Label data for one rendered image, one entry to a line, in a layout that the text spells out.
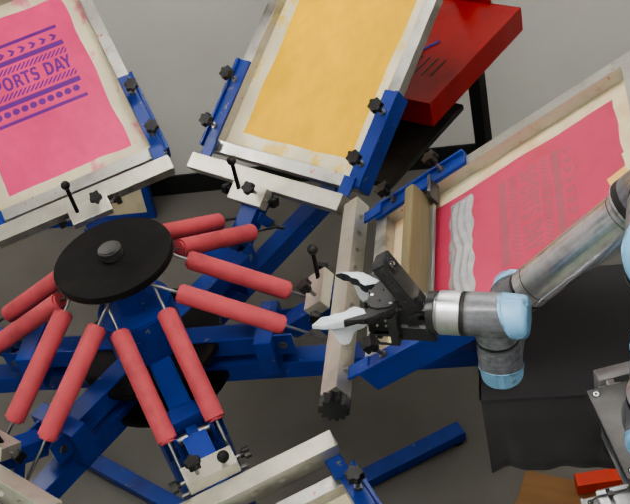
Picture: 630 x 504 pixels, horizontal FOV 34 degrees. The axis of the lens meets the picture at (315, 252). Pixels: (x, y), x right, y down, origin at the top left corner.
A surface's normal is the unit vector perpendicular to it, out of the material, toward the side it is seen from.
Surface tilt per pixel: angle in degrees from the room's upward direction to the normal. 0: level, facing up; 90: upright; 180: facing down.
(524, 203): 32
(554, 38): 90
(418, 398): 0
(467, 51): 0
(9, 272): 0
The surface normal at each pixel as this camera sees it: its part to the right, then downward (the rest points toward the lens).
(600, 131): -0.69, -0.58
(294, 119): -0.47, -0.30
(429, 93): -0.20, -0.74
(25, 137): 0.04, -0.34
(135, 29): -0.10, 0.67
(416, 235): 0.70, -0.48
